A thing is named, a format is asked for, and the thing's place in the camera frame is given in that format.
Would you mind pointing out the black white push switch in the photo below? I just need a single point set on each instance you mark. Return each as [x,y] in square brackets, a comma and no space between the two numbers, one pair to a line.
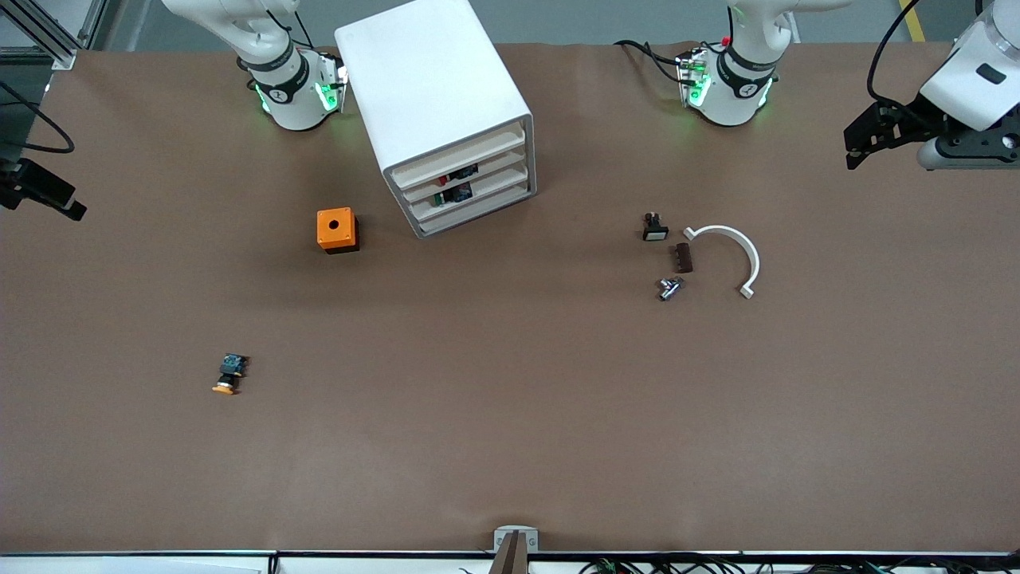
[655,229]

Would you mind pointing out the yellow push button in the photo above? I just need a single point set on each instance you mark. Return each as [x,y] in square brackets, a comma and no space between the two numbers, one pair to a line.
[231,371]

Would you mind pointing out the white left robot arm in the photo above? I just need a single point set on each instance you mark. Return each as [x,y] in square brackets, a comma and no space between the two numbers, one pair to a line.
[729,100]

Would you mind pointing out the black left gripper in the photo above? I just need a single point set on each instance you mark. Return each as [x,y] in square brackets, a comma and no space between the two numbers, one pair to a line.
[907,123]

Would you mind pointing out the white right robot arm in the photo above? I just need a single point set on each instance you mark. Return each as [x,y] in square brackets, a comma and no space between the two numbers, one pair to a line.
[291,100]

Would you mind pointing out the red push button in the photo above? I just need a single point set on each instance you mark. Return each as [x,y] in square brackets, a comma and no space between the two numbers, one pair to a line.
[460,173]

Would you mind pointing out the orange box with hole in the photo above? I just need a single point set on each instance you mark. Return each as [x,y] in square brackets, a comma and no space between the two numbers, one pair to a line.
[335,227]

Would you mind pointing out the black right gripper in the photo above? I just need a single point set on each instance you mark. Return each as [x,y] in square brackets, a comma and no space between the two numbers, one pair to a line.
[22,178]

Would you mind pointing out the white table edge rail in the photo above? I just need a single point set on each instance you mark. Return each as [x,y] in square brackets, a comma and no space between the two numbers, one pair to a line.
[159,562]

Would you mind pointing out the brown terminal block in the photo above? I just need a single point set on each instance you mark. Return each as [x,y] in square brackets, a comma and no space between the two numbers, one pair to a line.
[681,257]

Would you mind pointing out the aluminium frame profile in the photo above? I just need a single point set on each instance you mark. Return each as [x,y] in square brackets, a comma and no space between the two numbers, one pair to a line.
[44,36]

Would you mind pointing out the small silver metal connector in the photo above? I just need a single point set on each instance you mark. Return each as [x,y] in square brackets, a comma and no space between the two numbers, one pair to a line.
[669,288]

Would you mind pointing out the white plastic drawer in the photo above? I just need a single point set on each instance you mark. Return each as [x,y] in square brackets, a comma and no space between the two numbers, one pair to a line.
[502,163]
[494,201]
[498,145]
[502,182]

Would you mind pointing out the white drawer cabinet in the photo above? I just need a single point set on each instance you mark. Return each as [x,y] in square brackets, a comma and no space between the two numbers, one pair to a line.
[430,76]

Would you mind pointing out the white curved bracket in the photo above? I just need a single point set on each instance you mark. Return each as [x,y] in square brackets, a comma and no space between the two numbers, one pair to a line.
[745,243]

